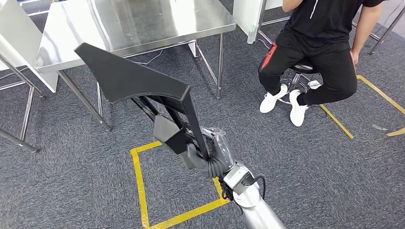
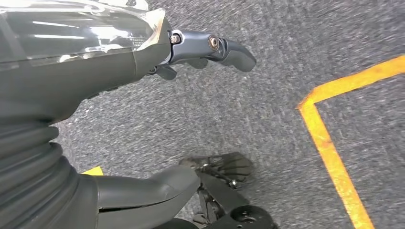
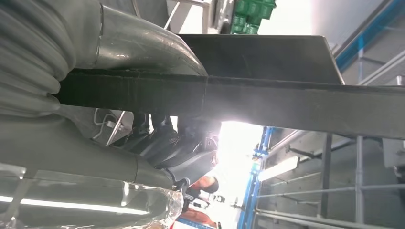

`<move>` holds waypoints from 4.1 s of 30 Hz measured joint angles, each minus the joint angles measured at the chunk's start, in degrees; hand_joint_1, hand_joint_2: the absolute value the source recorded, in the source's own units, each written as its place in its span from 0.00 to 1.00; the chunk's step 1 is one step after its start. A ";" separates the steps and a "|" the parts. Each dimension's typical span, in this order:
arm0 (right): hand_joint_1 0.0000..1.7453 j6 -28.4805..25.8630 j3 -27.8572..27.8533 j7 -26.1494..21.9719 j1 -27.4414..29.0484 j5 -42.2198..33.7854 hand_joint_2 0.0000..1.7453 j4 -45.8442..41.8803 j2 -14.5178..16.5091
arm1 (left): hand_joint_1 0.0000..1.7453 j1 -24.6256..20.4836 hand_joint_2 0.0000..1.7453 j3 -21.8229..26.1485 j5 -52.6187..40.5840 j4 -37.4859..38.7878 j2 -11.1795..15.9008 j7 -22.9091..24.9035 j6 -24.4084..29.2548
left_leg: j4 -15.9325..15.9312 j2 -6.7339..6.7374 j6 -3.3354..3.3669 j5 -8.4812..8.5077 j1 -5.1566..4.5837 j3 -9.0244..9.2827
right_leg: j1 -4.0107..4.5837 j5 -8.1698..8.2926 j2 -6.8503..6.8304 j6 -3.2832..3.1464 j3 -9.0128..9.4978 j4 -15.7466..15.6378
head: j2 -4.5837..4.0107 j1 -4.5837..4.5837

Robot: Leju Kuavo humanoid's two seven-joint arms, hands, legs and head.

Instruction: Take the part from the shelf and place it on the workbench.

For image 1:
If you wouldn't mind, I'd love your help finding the person's left hand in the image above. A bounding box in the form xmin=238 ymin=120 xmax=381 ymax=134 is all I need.
xmin=349 ymin=49 xmax=361 ymax=67

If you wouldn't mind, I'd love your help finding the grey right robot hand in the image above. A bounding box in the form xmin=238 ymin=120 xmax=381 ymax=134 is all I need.
xmin=181 ymin=127 xmax=236 ymax=173

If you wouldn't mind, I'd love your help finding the black plastic bracket panel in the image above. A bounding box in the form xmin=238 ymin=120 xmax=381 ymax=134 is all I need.
xmin=74 ymin=42 xmax=211 ymax=160

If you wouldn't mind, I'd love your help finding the stainless steel workbench table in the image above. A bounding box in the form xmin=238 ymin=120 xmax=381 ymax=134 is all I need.
xmin=34 ymin=0 xmax=237 ymax=132

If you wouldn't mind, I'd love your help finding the person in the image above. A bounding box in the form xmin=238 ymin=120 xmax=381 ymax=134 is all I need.
xmin=256 ymin=0 xmax=390 ymax=128

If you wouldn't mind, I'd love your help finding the yellow floor tape square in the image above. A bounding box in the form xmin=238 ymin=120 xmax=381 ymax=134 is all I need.
xmin=319 ymin=74 xmax=405 ymax=140
xmin=129 ymin=140 xmax=230 ymax=229

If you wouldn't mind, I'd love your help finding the white partition panel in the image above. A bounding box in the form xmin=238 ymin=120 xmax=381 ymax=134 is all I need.
xmin=232 ymin=0 xmax=285 ymax=45
xmin=0 ymin=0 xmax=59 ymax=94

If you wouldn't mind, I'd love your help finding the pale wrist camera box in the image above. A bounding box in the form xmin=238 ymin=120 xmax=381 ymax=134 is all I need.
xmin=223 ymin=163 xmax=256 ymax=195

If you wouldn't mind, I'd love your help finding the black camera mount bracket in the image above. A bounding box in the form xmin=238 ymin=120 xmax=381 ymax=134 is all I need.
xmin=218 ymin=177 xmax=257 ymax=201

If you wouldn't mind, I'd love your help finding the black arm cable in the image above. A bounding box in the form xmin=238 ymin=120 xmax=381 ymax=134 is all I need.
xmin=251 ymin=175 xmax=267 ymax=200

